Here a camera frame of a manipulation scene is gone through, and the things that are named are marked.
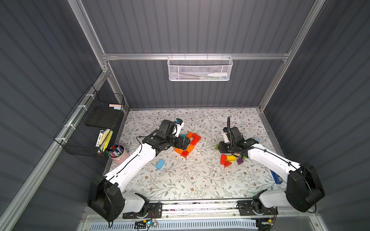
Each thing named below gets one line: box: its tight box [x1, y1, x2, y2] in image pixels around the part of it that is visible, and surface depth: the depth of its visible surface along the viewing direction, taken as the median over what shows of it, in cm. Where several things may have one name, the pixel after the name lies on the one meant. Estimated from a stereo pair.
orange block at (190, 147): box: [185, 143, 195, 154], surface depth 98 cm
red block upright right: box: [220, 154, 227, 166], surface depth 93 cm
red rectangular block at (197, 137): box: [191, 132, 202, 142], surface depth 103 cm
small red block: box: [181, 150, 189, 159], surface depth 95 cm
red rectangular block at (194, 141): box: [190, 137, 199, 146], surface depth 101 cm
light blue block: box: [155, 159, 166, 170], surface depth 91 cm
